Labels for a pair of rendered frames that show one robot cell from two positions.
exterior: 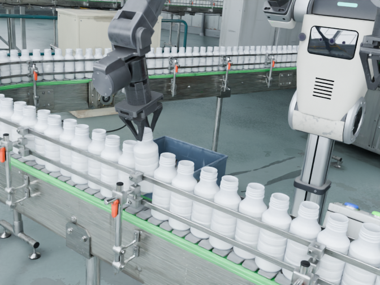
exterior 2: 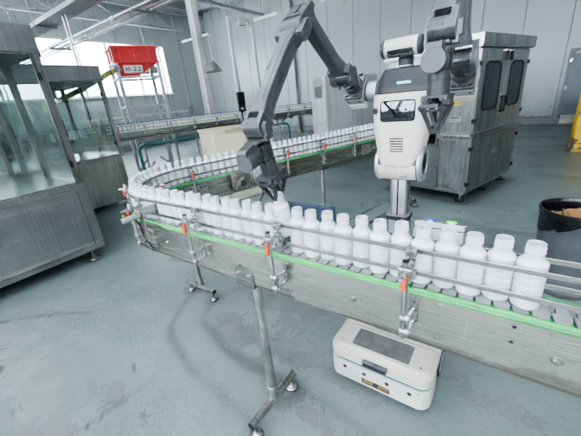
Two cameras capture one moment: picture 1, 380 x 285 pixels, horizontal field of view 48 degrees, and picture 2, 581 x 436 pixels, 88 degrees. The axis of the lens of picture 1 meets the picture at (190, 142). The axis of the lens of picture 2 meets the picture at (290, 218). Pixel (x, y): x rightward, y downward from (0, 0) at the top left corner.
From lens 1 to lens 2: 5 cm
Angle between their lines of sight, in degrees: 3
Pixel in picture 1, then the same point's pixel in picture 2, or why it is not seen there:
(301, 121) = (384, 171)
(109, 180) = (259, 232)
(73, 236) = (241, 276)
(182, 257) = (318, 275)
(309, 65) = (383, 131)
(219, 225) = (340, 248)
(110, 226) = (264, 264)
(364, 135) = (429, 180)
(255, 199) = (363, 225)
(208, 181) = (328, 220)
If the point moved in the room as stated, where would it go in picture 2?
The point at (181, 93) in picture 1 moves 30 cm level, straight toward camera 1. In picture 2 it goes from (295, 171) to (296, 178)
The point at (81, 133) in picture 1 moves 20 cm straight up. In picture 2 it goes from (233, 204) to (225, 153)
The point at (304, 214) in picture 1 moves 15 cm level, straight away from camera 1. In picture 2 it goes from (399, 229) to (399, 210)
